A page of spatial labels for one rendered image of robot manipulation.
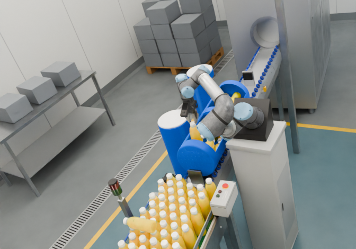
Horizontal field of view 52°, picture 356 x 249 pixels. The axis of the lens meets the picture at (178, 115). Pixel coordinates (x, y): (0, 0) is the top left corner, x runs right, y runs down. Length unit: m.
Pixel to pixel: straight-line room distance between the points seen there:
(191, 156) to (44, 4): 3.93
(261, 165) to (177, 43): 3.88
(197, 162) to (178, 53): 3.84
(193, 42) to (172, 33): 0.40
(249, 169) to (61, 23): 4.17
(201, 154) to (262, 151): 0.40
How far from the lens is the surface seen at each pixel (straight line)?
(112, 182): 2.35
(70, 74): 5.07
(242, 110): 2.27
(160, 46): 6.30
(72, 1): 6.16
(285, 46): 3.45
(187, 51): 6.03
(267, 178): 2.58
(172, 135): 3.09
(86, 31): 6.28
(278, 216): 2.85
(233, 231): 2.47
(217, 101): 1.92
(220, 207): 2.19
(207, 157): 2.45
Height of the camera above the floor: 2.66
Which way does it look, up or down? 31 degrees down
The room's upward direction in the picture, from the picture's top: 17 degrees counter-clockwise
